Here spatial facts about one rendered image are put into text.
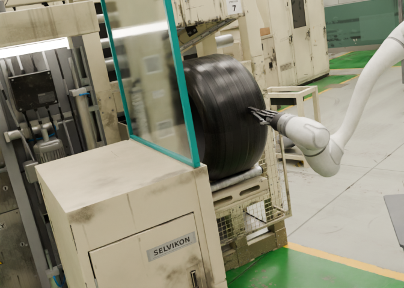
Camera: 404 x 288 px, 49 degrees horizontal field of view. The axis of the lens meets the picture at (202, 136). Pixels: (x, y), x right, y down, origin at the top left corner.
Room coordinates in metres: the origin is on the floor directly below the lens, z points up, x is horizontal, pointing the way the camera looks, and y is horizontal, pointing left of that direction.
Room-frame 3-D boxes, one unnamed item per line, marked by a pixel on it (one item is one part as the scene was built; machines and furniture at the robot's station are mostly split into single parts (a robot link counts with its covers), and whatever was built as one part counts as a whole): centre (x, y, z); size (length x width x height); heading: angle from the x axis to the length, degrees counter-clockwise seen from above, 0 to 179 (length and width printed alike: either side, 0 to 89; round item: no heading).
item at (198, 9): (2.43, -0.02, 1.71); 0.61 x 0.25 x 0.15; 116
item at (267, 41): (7.17, -0.93, 0.62); 0.91 x 0.58 x 1.25; 133
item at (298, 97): (4.63, -0.95, 0.40); 0.60 x 0.35 x 0.80; 43
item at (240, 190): (1.98, -0.10, 0.84); 0.36 x 0.09 x 0.06; 116
